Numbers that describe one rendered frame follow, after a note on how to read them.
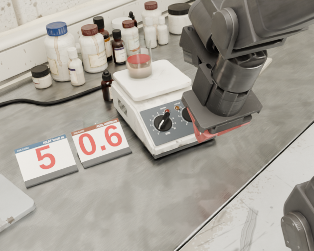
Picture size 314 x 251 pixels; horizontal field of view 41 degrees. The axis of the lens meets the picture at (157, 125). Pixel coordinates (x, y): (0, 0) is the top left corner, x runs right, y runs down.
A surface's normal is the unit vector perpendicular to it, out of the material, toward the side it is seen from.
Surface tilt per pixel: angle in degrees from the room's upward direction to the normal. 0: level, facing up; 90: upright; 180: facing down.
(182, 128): 30
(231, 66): 103
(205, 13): 53
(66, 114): 0
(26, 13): 90
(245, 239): 0
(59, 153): 40
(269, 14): 86
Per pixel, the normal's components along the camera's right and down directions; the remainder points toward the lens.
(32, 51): 0.73, 0.33
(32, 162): 0.22, -0.33
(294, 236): -0.93, 0.26
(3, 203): -0.07, -0.83
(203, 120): 0.12, -0.53
